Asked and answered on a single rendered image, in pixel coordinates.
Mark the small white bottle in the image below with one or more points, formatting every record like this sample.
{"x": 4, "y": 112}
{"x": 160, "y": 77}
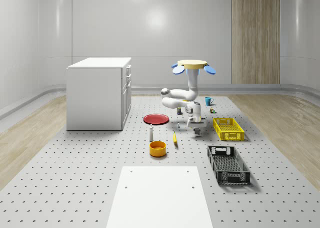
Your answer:
{"x": 151, "y": 134}

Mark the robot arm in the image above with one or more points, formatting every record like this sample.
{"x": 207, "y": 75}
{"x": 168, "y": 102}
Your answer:
{"x": 192, "y": 87}

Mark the grey cube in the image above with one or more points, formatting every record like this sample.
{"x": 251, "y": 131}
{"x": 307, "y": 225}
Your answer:
{"x": 197, "y": 132}

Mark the dark grey basket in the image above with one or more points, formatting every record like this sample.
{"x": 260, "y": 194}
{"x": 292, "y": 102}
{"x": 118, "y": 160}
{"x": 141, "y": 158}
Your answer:
{"x": 233, "y": 179}

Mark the puzzle cube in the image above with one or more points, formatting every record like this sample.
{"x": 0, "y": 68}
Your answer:
{"x": 212, "y": 110}

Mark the yellow bowl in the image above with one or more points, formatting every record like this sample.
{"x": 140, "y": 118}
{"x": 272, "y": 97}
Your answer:
{"x": 157, "y": 151}

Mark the flat-sided can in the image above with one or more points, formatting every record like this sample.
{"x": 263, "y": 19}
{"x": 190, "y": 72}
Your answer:
{"x": 178, "y": 111}

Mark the blue mug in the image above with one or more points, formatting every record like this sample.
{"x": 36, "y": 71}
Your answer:
{"x": 208, "y": 101}

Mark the banana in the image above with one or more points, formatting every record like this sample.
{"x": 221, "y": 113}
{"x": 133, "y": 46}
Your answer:
{"x": 175, "y": 139}

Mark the white board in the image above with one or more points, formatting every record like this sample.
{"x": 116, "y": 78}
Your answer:
{"x": 160, "y": 198}

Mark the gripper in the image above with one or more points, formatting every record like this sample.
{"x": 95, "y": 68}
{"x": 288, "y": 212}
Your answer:
{"x": 198, "y": 124}

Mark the yellow basket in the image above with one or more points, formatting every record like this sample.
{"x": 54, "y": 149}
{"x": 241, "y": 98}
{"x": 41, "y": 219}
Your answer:
{"x": 232, "y": 135}

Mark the red plate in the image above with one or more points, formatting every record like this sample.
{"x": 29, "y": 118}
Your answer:
{"x": 156, "y": 119}

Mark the white cabinet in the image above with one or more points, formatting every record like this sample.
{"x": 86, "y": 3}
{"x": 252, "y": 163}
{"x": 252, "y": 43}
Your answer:
{"x": 95, "y": 97}

